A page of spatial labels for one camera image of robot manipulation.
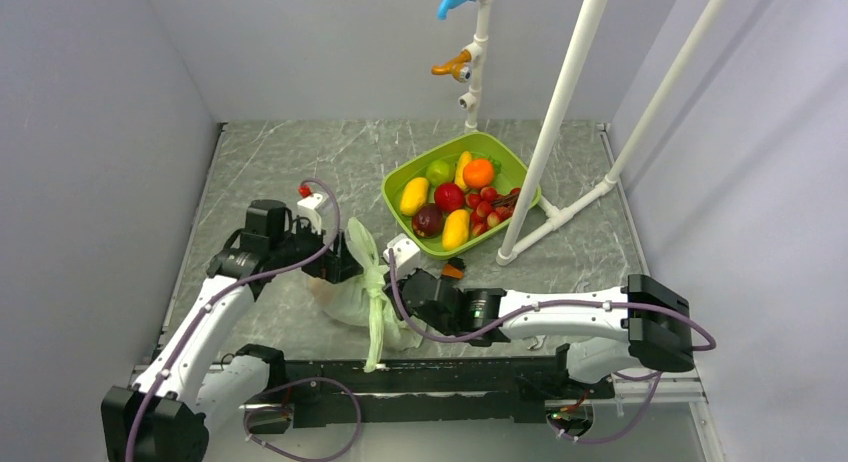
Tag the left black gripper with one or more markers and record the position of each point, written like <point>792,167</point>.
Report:
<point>336,264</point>

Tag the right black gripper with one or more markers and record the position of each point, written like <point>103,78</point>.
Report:
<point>389,290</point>

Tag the light green plastic bag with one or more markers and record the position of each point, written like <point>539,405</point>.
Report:
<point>361,302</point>

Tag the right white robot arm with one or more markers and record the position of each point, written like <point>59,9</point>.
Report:
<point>641,324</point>

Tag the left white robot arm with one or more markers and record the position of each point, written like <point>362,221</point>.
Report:
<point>170,411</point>

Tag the orange black small tool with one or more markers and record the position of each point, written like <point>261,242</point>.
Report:
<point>454,268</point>

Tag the yellow mango front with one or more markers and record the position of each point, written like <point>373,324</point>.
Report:
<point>456,230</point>

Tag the yellow mango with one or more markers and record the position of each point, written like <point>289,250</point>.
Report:
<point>456,230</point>
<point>414,196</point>

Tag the dark purple mangosteen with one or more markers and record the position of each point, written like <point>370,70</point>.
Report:
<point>428,221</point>

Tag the green plastic basket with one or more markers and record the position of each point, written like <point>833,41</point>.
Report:
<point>511,172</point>

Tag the red apple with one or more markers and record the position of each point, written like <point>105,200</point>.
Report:
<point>449,197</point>

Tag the yellow mango left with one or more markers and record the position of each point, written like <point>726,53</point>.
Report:
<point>414,196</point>

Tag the yellow banana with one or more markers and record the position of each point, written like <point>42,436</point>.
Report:
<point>464,159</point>

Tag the green apple in basket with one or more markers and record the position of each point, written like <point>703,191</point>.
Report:
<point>439,172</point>

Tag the orange fruit in basket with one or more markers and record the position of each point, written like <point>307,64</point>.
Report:
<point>479,173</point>

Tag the orange faucet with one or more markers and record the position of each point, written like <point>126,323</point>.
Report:
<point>458,67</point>

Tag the white pipe with faucets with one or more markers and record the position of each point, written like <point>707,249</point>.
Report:
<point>478,50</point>

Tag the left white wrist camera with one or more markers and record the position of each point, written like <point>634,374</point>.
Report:
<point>311,207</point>

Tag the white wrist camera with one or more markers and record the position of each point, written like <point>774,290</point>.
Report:
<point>311,207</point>
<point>407,254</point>

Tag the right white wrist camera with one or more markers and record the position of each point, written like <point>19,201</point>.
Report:
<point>407,254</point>

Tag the white pvc pipe frame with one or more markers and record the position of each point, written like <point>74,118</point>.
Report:
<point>587,23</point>

